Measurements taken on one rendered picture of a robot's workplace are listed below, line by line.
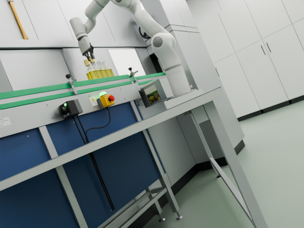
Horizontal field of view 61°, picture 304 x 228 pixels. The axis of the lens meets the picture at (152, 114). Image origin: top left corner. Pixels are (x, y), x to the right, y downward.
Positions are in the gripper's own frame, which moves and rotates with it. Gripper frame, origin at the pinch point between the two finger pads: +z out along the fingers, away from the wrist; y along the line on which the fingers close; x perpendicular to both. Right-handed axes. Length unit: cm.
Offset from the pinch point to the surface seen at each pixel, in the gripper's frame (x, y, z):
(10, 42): -48, -12, -19
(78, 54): 0.5, -12.0, -8.3
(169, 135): 78, -16, 83
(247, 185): -50, 96, 97
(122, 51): 57, -13, -10
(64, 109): -57, 22, 38
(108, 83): -7.6, 13.4, 26.0
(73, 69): -9.3, -11.9, 3.3
